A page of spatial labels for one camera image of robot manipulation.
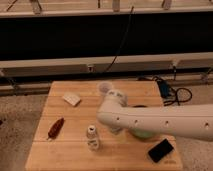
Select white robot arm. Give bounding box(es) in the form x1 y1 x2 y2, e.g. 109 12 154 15
97 89 213 141

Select small clear plastic bottle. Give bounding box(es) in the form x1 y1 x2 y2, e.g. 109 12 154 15
86 125 100 150

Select translucent plastic cup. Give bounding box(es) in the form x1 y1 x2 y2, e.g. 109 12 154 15
97 81 113 96

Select white rectangular sponge block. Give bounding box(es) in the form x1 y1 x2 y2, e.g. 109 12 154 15
63 92 81 106

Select green round bowl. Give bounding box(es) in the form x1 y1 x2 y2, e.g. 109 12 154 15
129 129 155 139

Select black smartphone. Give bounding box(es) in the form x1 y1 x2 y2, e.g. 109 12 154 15
148 139 174 163

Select white metal shelf rail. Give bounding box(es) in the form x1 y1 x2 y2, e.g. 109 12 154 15
0 52 213 77

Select black power adapter with cables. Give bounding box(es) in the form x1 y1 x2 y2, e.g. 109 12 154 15
138 76 193 106

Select black hanging cable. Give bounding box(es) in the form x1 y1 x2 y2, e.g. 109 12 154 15
101 5 135 74

